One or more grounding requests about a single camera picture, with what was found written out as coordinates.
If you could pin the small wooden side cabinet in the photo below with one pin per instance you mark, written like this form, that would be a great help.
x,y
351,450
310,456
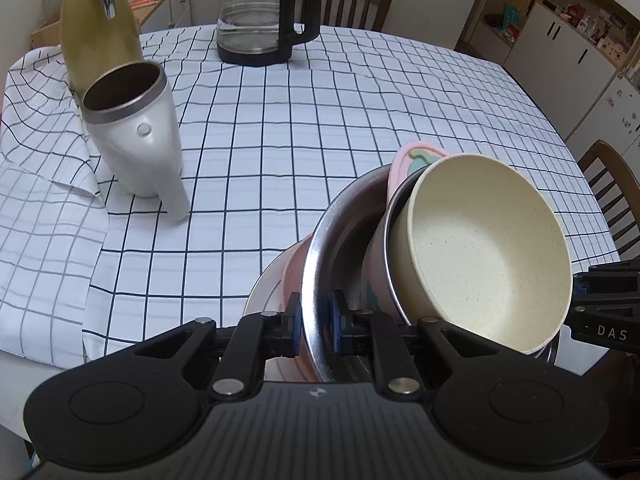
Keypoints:
x,y
175,7

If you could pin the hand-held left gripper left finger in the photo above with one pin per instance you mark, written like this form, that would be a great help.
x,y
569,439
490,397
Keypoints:
x,y
294,320

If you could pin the cream bowl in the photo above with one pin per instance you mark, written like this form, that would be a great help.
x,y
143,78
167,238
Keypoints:
x,y
480,260

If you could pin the white lower cabinet with stickers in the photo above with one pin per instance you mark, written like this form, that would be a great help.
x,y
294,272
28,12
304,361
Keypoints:
x,y
617,110

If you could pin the stainless steel bowl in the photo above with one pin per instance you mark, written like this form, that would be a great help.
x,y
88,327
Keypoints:
x,y
332,240

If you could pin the black checked white tablecloth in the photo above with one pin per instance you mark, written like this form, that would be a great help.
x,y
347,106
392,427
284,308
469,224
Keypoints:
x,y
275,135

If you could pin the white electric kettle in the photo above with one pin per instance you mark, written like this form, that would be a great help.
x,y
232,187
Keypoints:
x,y
145,160

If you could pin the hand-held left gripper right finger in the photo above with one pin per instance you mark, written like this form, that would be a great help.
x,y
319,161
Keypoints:
x,y
334,325

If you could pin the pink bear-shaped plate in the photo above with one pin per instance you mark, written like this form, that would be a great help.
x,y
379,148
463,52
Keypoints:
x,y
295,270

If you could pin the large white plate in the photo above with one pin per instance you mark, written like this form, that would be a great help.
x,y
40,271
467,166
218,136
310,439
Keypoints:
x,y
265,290

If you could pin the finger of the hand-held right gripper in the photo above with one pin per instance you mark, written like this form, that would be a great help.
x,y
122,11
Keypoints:
x,y
607,282

